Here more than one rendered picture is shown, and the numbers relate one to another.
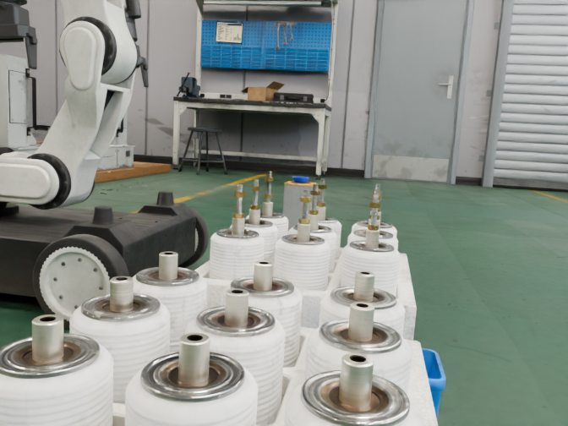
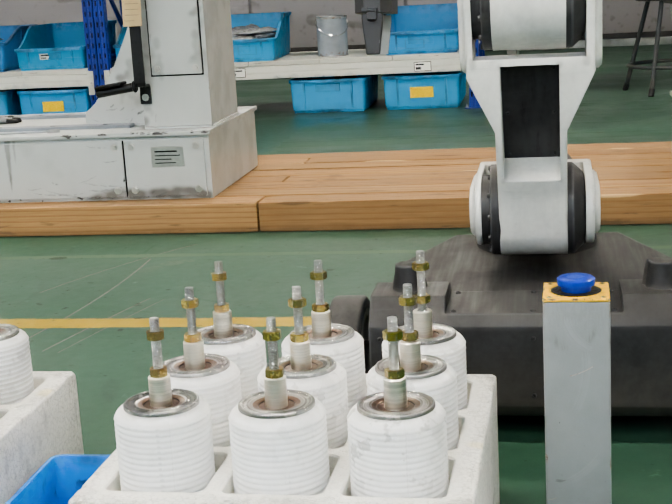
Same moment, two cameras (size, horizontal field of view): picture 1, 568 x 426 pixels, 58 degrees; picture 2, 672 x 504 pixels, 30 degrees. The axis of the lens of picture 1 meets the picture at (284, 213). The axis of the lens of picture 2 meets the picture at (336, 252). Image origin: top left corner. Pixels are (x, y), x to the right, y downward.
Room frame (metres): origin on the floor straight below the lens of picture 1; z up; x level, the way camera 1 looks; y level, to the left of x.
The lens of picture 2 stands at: (1.05, -1.34, 0.66)
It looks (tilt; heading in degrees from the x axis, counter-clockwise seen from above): 13 degrees down; 90
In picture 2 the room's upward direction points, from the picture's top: 3 degrees counter-clockwise
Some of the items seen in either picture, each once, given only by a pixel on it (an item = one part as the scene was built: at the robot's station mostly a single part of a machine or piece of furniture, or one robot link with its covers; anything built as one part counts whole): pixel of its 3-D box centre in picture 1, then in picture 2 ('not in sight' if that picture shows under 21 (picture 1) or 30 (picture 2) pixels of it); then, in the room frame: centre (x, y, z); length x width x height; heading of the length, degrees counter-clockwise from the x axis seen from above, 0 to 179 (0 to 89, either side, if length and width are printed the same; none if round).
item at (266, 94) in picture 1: (262, 92); not in sight; (5.80, 0.31, 0.87); 0.40 x 0.30 x 0.23; 66
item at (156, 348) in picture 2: (374, 216); (157, 354); (0.86, -0.15, 0.30); 0.01 x 0.01 x 0.08
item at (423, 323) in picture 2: (267, 210); (422, 324); (1.14, 0.04, 0.26); 0.02 x 0.02 x 0.03
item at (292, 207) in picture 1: (296, 244); (577, 429); (1.30, -0.04, 0.16); 0.07 x 0.07 x 0.31; 79
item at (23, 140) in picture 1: (52, 118); not in sight; (3.85, 1.74, 0.45); 1.51 x 0.57 x 0.74; 170
